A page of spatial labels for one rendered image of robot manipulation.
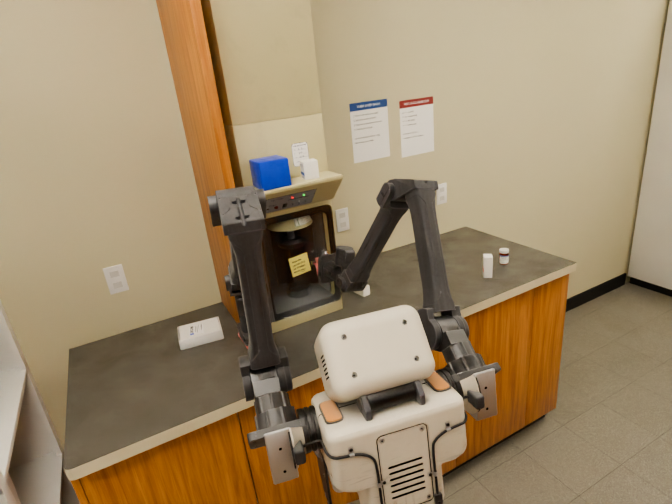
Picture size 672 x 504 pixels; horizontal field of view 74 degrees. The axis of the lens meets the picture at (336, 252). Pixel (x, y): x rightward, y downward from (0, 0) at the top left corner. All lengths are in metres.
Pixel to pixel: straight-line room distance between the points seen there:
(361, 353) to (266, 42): 1.05
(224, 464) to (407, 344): 0.92
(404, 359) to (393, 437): 0.14
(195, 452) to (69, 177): 1.06
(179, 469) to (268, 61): 1.29
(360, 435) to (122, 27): 1.57
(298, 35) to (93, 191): 0.94
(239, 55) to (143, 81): 0.49
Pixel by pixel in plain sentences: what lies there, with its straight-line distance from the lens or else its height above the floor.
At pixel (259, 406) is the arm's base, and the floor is 1.23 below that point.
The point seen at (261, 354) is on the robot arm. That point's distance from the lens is 0.95.
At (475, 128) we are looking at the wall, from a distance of 2.67.
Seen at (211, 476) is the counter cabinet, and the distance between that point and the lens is 1.65.
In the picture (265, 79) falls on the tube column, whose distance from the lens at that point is 1.55.
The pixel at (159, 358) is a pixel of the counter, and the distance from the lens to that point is 1.79.
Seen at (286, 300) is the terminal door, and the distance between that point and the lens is 1.70.
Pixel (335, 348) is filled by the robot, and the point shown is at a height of 1.36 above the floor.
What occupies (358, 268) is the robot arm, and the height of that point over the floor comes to 1.28.
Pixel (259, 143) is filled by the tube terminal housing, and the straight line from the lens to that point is 1.54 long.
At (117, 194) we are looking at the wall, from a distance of 1.92.
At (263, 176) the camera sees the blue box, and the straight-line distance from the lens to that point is 1.44.
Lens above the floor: 1.83
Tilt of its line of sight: 22 degrees down
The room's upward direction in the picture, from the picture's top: 6 degrees counter-clockwise
